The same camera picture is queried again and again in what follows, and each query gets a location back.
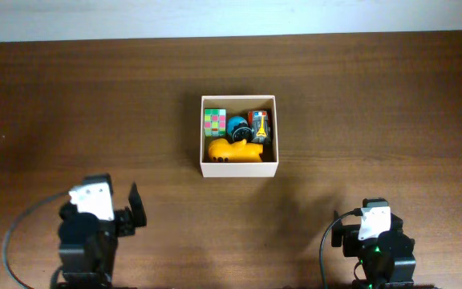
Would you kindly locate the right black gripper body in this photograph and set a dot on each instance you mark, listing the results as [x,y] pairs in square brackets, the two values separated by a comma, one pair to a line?
[347,239]

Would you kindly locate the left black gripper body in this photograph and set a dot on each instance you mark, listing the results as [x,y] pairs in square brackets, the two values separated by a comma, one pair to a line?
[124,218]

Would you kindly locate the orange toy figure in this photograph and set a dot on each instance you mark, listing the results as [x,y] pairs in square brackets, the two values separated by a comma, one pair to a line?
[220,150]

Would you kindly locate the colourful puzzle cube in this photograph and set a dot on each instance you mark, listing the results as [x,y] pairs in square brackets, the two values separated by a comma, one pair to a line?
[214,122]

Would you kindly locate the blue ball toy with base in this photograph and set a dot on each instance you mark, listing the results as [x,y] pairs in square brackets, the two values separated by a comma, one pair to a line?
[238,129]

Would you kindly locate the grey toy car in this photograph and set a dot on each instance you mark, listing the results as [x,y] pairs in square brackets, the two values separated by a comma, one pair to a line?
[259,123]

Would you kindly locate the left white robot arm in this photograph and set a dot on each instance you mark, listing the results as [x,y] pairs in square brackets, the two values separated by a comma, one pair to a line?
[90,231]

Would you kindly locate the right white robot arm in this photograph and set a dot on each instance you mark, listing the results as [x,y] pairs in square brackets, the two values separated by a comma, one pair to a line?
[387,261]

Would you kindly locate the white cardboard box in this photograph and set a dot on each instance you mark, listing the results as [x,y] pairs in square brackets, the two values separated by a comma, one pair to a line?
[240,106]

